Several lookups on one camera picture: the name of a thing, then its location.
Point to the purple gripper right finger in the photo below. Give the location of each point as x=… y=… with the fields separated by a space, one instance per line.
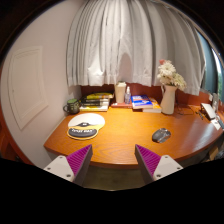
x=154 y=167

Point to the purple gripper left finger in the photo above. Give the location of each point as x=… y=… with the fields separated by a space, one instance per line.
x=73 y=167

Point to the grey computer mouse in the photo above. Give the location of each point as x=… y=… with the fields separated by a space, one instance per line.
x=161 y=135

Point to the white yellow round mouse pad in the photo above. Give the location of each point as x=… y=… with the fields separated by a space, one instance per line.
x=85 y=126

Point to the orange book under blue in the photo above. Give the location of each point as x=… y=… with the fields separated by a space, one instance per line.
x=155 y=107

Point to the white bottom book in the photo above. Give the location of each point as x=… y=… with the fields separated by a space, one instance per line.
x=94 y=108

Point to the dark green mug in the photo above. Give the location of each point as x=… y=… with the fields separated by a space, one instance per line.
x=72 y=106

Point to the eyeglasses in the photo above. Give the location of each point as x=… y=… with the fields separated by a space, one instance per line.
x=184 y=110

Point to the white ceramic vase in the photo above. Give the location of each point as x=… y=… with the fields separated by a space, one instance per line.
x=168 y=100

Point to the dark middle book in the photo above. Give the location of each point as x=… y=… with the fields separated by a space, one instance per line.
x=94 y=102

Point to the red flat book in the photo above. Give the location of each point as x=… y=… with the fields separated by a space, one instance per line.
x=121 y=105

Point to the clear sanitizer bottle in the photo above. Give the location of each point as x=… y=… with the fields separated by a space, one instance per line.
x=127 y=95

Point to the yellow top book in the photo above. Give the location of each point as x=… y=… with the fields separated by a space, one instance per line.
x=101 y=95

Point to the white box device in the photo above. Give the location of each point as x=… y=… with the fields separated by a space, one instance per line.
x=209 y=110

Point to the white lidded container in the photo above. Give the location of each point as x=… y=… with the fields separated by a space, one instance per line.
x=120 y=88

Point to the white flower bouquet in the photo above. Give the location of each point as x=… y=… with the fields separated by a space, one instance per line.
x=168 y=75

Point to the white curtain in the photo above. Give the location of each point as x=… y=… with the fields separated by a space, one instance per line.
x=124 y=40

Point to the white wall panel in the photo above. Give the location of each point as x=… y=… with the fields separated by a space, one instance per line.
x=25 y=85

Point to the window frame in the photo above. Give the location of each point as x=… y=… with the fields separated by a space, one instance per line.
x=213 y=80

